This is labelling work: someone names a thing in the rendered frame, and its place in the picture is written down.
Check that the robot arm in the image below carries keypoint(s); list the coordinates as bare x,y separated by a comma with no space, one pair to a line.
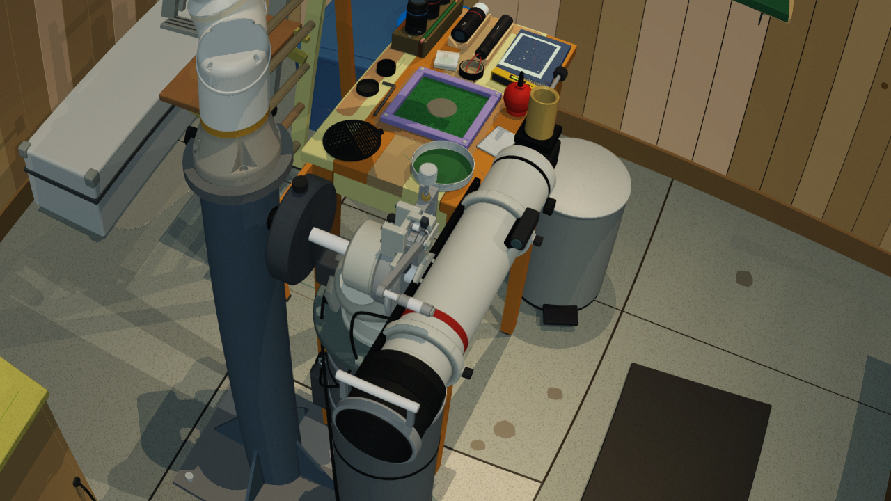
230,83

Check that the white telescope tube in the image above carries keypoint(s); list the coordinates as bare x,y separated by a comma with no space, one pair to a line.
480,236

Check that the grey clamp lever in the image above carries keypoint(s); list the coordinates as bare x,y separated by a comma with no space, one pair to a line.
404,261

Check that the white slow-motion knob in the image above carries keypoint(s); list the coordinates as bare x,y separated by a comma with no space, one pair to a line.
416,305

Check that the round green eyepiece tray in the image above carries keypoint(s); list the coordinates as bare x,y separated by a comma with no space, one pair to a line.
454,167

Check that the black diagonal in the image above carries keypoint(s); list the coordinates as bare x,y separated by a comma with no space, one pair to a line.
543,146

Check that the purple framed green tray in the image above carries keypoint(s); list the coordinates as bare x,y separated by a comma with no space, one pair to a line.
440,104

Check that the white grip bar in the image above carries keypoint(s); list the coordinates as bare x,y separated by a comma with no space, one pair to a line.
379,391

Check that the tan eyepiece holder cylinder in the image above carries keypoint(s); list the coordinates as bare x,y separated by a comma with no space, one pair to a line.
541,111

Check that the dark eyepiece case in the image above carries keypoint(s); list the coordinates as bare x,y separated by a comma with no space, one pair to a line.
424,31

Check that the black cylindrical eyepiece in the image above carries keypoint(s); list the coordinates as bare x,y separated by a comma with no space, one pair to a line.
470,22

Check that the black finder scope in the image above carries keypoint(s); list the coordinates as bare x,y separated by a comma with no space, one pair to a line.
521,228

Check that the white counterweight shaft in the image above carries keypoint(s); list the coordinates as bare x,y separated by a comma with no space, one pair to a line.
327,241

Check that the white card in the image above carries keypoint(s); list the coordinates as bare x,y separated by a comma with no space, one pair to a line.
495,141

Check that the orange wooden table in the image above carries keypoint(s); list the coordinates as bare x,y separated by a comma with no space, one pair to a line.
362,156

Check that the black bin pedal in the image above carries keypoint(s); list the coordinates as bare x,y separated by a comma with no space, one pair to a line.
560,314

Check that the white pedal bin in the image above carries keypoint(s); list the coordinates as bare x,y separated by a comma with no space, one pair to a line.
585,223

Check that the grey round disc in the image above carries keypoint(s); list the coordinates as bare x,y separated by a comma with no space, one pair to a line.
441,108

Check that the black round mesh mask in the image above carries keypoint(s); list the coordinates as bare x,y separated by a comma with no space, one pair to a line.
351,140

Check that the dark round counterweight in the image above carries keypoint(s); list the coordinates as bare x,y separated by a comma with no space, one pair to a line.
299,229

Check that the black hex key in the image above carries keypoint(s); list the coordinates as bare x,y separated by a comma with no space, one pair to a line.
383,99

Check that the red bulb blower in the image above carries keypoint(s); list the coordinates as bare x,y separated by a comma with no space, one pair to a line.
517,97

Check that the black control box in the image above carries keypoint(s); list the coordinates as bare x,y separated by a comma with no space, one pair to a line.
324,381

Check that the black round cap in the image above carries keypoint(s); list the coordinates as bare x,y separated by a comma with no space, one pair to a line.
367,88
385,67

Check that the small white box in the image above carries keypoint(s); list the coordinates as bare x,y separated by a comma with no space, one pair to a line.
449,59

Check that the blue star chart book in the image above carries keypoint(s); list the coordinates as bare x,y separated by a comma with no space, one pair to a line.
532,57

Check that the black flashlight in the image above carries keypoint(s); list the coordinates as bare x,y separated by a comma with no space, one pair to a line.
494,36

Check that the wooden step ladder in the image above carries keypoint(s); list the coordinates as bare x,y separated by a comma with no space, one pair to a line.
289,76

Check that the dark floor mat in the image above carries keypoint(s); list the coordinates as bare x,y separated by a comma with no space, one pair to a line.
679,438

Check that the white storage case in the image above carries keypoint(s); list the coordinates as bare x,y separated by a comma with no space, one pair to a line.
104,125

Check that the yellow topped wooden cabinet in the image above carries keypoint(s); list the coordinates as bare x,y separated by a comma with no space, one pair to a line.
28,438

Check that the white telescope mount head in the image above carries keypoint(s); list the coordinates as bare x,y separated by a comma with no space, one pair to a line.
362,264

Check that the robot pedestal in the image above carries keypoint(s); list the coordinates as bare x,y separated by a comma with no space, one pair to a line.
243,313

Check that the green wall board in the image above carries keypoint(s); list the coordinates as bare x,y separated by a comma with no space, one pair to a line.
764,8

